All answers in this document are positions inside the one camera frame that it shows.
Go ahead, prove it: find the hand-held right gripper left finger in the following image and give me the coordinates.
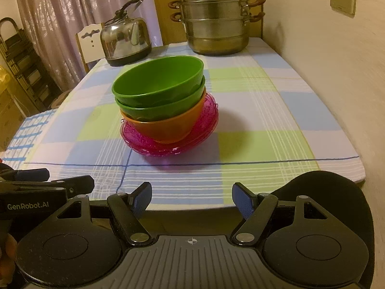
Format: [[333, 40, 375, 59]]
[[54, 181, 154, 246]]

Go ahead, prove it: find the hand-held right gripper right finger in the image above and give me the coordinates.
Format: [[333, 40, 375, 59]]
[[231, 182, 328, 246]]

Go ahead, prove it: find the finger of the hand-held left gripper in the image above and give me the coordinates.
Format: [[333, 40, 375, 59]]
[[48, 175, 95, 200], [0, 169, 50, 184]]

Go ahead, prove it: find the orange plastic bowl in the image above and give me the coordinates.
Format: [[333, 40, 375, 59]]
[[120, 92, 208, 144]]

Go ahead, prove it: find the green plastic bowl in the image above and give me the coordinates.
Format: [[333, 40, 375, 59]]
[[112, 56, 204, 108], [115, 77, 206, 123]]

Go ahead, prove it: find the person's left hand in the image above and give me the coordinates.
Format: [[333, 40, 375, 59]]
[[0, 234, 17, 276]]

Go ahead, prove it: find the brown box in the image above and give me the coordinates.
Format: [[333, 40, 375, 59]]
[[0, 89, 26, 151]]

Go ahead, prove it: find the plaid tablecloth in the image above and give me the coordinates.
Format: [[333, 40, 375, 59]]
[[22, 37, 366, 213]]

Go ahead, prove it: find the brown round stool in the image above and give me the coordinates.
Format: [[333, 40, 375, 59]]
[[50, 90, 73, 109]]

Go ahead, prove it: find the black chair back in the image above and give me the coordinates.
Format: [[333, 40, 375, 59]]
[[271, 171, 375, 289]]

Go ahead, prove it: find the yellow plastic bag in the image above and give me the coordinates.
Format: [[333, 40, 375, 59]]
[[0, 65, 9, 92]]

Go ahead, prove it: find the dark metal rack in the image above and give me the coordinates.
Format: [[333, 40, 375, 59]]
[[0, 17, 64, 112]]

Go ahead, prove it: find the white wooden chair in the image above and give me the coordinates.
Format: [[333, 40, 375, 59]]
[[75, 23, 106, 73]]

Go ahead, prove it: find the stainless steel kettle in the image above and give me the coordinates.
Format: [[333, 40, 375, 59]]
[[100, 0, 152, 67]]

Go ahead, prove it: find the pale pink curtain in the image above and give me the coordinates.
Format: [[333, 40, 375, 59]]
[[13, 0, 163, 92]]

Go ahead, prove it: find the stainless steel steamer pot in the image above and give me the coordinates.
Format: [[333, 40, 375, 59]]
[[168, 0, 267, 56]]

